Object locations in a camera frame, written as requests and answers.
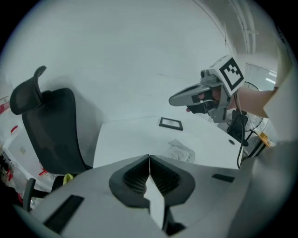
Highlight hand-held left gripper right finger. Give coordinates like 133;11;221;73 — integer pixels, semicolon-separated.
149;154;254;237

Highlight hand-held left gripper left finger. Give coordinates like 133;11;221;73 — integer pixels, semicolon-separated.
30;154;168;238

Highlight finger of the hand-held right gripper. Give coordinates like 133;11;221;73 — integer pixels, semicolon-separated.
168;83;212;107
185;103;208;115

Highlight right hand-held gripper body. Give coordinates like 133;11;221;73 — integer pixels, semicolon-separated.
200;55;246;124

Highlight white green wet wipe pack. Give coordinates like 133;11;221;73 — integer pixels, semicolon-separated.
167;139;196;164

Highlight person's right forearm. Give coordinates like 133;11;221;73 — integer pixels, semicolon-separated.
229;87;278;117

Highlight person's right hand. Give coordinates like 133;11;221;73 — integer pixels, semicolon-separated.
197;86;222;102

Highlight yellow green cloth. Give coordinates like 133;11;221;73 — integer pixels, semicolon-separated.
63;172;75;186

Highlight clear water bottle red label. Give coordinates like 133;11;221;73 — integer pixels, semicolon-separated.
0;158;27;202
38;167;59;181

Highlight white ceiling pipes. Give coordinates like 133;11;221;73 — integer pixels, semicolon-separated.
229;0;260;55

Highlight black standing fan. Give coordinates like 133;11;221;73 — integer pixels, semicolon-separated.
227;81;266;144

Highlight person's beige clothing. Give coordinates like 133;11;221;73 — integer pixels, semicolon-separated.
229;53;298;238

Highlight black headrest office chair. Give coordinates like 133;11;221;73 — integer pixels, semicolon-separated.
9;66;94;212

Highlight orange yellow box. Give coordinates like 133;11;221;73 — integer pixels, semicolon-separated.
259;132;272;148

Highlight white water dispenser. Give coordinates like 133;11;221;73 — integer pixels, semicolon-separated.
2;133;57;194

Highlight clear water jug red label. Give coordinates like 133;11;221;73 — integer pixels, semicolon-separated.
0;95;20;145

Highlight black picture frame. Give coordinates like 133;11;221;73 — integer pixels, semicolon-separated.
159;117;184;132

